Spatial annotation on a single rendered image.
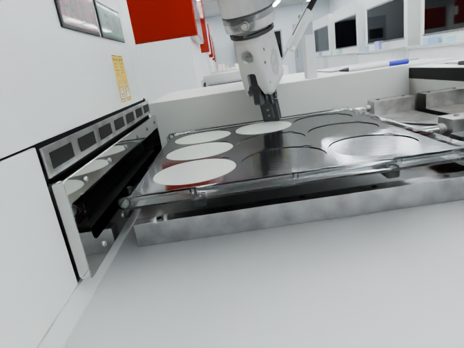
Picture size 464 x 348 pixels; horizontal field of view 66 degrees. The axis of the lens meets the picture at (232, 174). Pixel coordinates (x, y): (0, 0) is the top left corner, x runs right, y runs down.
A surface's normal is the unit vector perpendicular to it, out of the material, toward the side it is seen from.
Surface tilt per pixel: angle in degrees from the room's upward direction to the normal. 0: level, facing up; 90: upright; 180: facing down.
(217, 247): 0
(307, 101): 90
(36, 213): 90
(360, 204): 90
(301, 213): 90
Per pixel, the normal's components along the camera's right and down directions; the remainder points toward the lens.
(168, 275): -0.15, -0.95
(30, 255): 0.99, -0.14
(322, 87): 0.03, 0.29
